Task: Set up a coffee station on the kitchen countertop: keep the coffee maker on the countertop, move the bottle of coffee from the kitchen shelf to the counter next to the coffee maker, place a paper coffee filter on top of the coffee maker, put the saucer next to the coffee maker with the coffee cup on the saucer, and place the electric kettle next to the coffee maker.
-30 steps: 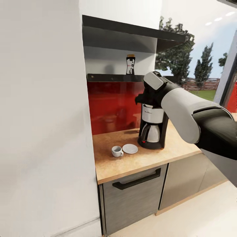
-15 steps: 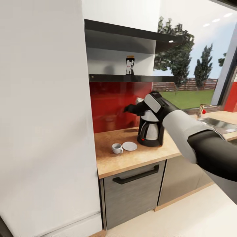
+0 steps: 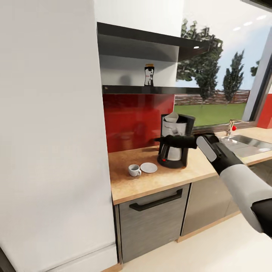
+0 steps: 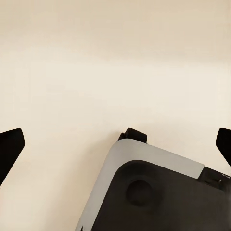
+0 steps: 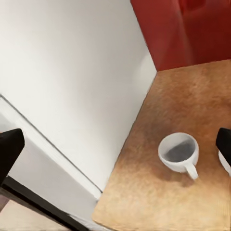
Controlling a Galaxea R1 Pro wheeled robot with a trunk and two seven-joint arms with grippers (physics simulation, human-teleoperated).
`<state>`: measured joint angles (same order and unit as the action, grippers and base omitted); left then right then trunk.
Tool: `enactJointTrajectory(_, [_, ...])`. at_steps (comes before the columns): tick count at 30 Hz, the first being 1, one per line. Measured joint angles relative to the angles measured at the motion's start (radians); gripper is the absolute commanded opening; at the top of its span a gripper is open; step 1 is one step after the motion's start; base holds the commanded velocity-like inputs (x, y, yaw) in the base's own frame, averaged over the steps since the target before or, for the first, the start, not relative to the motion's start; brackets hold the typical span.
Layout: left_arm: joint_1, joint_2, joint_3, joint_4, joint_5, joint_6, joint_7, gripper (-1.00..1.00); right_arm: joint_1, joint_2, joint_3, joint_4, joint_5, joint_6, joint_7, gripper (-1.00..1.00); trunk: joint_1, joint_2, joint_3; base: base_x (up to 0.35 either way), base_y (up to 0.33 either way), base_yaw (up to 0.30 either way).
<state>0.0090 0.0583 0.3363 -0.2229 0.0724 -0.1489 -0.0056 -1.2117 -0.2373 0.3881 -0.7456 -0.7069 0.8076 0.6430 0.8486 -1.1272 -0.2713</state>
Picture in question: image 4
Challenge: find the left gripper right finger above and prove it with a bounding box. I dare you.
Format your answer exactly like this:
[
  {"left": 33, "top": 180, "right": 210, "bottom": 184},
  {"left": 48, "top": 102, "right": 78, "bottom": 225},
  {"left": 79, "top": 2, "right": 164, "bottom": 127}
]
[{"left": 216, "top": 128, "right": 231, "bottom": 167}]

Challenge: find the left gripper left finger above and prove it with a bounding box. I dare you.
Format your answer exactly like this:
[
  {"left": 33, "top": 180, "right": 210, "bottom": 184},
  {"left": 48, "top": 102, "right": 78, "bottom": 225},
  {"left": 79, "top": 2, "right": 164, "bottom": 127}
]
[{"left": 0, "top": 128, "right": 25, "bottom": 186}]

